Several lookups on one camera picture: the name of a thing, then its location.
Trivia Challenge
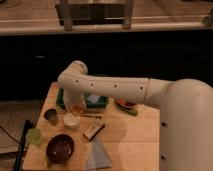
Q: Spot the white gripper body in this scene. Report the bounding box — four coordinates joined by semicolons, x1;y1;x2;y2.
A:
63;91;83;111

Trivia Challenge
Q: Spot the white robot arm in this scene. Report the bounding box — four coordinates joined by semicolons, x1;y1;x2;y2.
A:
57;60;213;171

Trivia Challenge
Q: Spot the green plastic cup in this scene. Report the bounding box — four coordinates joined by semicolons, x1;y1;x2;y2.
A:
26;128;42;145

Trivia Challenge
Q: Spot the green tray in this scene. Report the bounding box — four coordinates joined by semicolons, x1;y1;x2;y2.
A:
56;89;109;109

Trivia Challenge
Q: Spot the wooden block brush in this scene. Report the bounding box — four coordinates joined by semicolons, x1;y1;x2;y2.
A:
83;122;105;141

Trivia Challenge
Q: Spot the black stand left of table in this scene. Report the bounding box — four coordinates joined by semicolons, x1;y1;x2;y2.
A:
13;120;33;171

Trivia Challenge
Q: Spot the dark brown bowl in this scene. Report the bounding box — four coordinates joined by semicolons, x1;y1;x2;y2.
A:
46;134;74;164

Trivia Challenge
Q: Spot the grey folded cloth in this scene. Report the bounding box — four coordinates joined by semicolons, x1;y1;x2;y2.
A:
85;139;112;171

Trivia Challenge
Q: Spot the red bowl with green handle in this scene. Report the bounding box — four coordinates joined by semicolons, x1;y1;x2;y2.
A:
115;99;138;116

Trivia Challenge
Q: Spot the wooden chair frame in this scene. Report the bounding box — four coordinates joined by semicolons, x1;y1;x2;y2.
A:
55;0;134;31

